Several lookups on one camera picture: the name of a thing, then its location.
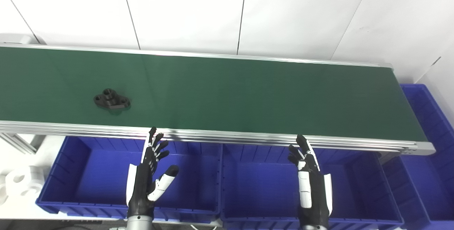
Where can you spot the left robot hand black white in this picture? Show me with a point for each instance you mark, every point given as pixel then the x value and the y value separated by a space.
pixel 143 184

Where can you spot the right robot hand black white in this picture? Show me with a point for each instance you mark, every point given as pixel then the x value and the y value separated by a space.
pixel 314 187

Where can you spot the grey conveyor end housing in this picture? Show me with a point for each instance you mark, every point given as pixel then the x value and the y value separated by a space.
pixel 17 39

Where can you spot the aluminium conveyor support leg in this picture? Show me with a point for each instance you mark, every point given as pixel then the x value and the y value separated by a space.
pixel 17 143

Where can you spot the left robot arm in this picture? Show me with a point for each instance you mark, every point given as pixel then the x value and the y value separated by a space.
pixel 139 224

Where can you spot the black flange part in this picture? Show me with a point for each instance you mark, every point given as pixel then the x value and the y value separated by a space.
pixel 111 99

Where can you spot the white plastic part with holes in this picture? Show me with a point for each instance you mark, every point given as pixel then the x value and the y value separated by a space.
pixel 21 184

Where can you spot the blue plastic bin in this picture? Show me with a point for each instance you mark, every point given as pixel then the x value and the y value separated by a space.
pixel 262 187
pixel 106 180
pixel 429 173

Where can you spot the green conveyor belt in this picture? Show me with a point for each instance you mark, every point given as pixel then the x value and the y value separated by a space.
pixel 248 95
pixel 248 138

